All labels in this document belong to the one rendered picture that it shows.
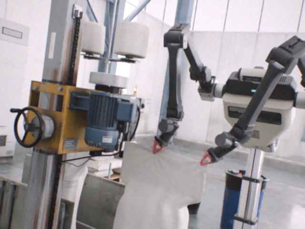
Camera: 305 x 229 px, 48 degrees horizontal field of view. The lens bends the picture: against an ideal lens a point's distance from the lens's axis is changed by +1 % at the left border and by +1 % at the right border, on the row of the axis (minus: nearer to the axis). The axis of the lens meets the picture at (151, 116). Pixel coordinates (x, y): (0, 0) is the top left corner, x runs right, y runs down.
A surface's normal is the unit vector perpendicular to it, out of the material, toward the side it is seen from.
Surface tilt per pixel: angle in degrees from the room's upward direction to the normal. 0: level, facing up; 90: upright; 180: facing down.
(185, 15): 90
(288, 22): 90
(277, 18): 90
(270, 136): 130
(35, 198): 90
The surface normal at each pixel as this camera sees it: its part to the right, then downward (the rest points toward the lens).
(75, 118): 0.85, 0.15
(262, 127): -0.48, 0.62
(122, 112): -0.12, 0.04
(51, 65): -0.51, -0.03
